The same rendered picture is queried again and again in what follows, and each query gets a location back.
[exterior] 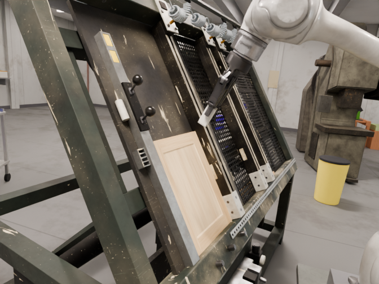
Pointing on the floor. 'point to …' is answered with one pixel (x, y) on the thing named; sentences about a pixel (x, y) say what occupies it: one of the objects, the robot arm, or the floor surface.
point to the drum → (330, 178)
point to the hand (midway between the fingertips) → (207, 115)
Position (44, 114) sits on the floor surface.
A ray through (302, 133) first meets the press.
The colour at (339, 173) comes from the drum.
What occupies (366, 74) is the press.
